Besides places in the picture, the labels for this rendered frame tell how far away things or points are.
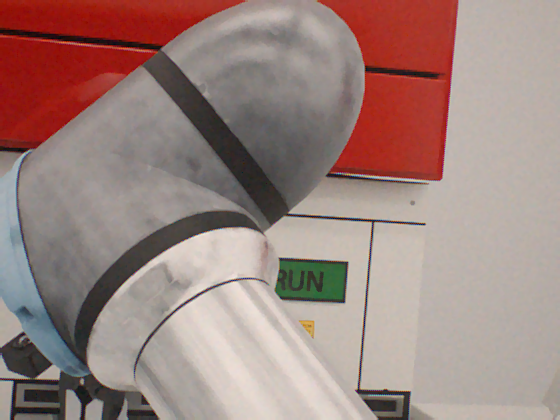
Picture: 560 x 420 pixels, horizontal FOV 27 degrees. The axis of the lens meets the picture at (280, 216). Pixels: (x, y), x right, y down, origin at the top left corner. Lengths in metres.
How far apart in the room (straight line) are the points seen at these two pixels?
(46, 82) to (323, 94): 0.63
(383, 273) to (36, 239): 0.80
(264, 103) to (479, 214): 2.43
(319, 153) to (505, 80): 2.42
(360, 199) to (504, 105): 1.72
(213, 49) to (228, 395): 0.19
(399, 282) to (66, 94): 0.44
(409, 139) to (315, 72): 0.68
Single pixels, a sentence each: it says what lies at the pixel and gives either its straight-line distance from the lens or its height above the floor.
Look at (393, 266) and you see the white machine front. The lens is 1.37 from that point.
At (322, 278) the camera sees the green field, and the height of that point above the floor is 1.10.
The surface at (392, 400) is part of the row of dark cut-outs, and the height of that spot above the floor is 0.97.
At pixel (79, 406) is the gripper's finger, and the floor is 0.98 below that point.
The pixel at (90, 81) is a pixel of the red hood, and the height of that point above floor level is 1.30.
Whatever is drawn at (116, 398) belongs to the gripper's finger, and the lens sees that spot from 1.14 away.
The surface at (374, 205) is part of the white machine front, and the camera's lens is 1.36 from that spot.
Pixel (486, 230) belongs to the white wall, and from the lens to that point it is 3.04.
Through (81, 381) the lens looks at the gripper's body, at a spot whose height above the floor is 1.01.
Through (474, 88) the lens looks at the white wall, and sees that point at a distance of 3.01.
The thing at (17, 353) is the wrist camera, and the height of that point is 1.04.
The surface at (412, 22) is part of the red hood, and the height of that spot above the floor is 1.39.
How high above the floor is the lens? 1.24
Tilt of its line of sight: 3 degrees down
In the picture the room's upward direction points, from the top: 5 degrees clockwise
